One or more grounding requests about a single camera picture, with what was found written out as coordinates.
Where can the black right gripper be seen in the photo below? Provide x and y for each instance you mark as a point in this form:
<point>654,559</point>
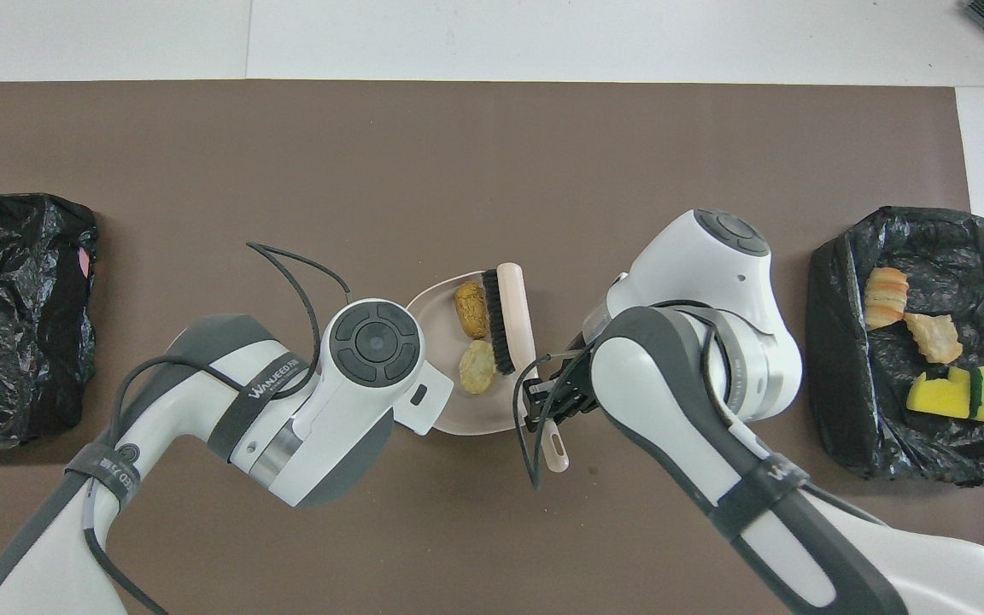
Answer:
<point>576,393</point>

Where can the beige plastic dustpan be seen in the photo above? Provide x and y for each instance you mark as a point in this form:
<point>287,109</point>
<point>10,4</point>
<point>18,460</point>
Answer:
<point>475,410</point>

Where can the pale beige food chunk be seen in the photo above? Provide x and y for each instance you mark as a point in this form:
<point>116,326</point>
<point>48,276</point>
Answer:
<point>477,367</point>

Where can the beige brush black bristles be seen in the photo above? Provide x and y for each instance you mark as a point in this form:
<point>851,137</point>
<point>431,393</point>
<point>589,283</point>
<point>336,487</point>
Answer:
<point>516,316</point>

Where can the brown croquette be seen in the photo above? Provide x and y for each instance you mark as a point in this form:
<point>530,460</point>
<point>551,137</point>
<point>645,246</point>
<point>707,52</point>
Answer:
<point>471,309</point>

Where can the orange striped bread piece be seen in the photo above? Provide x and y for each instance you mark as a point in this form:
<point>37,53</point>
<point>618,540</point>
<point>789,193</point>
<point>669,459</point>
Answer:
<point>885,299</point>

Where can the yellow notched sponge piece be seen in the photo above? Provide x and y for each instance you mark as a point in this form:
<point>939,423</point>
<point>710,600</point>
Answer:
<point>936,395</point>

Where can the pale bread crust chunk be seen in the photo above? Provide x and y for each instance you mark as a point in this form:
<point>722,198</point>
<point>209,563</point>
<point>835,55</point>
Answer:
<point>934,338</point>

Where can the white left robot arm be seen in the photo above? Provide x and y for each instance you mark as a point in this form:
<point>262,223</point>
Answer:
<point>330,410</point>

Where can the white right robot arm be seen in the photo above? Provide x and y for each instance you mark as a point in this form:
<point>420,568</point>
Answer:
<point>714,325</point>

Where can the black bag-lined bin pink spot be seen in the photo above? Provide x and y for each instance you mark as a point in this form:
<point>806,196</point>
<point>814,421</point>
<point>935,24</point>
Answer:
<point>5,316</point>

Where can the brown paper table mat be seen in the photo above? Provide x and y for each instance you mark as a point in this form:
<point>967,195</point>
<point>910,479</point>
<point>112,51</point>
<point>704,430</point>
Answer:
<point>458,154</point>

